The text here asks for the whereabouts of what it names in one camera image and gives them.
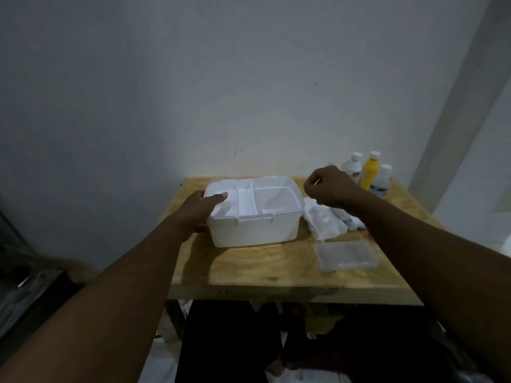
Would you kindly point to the person's left hand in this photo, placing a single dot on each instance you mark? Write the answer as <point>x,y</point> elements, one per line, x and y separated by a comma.
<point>193,213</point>

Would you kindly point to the person's right forearm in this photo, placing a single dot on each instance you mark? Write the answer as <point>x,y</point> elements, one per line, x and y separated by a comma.
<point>439,271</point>

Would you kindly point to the person's right hand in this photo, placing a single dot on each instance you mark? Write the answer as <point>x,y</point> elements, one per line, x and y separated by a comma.
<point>335,189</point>

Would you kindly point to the white plastic storage box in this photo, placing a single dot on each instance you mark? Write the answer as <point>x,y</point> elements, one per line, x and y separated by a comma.
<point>255,231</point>

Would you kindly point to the yellow bottle with white cap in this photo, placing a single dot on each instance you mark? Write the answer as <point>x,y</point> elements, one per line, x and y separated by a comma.
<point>370,173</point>

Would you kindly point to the person's right fingers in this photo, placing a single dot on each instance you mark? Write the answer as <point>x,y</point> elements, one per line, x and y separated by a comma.
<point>315,191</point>

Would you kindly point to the person's left forearm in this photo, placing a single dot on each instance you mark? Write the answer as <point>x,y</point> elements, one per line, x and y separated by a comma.
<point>107,311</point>

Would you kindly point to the clear plastic flat case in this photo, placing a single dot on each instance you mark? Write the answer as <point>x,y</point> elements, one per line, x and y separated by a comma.
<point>345,256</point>

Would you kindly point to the dark furniture piece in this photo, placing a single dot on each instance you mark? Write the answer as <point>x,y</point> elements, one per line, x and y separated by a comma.
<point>28,287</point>

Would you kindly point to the person's left fingers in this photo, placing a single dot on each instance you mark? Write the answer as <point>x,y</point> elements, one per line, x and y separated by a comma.
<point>215,198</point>

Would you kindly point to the clear bottle with white cap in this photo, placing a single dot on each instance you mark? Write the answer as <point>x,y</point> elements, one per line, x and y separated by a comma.
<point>381,183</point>

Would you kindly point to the white gauze packet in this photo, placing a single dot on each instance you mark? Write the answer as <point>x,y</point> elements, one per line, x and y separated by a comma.
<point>321,223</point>

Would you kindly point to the white compartment tray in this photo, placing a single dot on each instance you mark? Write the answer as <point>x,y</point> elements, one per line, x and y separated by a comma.
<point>259,199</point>

